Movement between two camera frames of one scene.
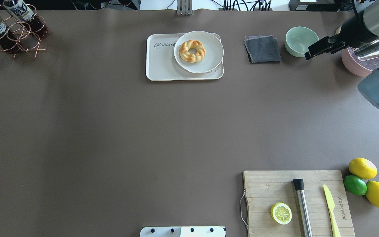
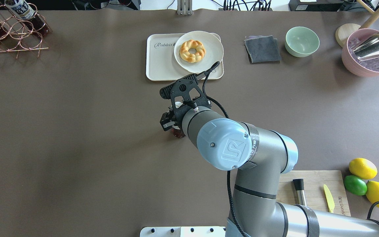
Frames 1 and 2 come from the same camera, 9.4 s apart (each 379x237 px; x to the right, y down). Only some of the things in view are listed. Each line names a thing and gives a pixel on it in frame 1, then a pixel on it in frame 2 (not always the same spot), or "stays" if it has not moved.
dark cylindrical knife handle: (298, 184) stays
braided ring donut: (192, 58) stays
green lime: (355, 185) stays
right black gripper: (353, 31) -> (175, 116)
